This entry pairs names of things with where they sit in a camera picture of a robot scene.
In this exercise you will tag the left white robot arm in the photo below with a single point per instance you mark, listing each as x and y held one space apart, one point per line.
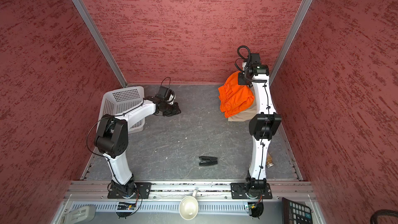
112 138

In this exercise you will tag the grey device on rail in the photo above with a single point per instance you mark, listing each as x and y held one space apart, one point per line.
81 215

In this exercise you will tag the brown jar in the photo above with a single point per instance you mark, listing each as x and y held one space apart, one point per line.
269 161

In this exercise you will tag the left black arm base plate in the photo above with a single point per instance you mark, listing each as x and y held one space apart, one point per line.
129 191

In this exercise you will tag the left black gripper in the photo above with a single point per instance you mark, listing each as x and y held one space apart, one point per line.
175 111

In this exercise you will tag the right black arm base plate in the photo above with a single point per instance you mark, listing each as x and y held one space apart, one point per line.
242 191

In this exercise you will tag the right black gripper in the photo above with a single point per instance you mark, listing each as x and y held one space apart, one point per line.
242 80

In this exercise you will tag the beige drawstring shorts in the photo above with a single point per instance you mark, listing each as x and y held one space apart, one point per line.
245 115

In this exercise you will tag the black calculator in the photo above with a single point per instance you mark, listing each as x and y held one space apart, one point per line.
296 213

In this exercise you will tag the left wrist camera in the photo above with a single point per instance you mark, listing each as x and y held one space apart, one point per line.
166 94

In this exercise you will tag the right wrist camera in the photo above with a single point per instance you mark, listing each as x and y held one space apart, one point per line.
255 67

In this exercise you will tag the orange shorts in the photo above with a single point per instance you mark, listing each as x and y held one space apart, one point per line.
234 98

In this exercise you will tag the white plastic laundry basket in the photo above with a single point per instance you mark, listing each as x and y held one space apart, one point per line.
122 101

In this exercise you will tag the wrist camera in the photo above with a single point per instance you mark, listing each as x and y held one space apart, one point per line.
255 67
166 94

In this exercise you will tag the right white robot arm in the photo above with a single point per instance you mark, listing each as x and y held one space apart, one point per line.
262 128

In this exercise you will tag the black clip on table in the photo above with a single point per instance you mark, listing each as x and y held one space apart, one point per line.
207 161

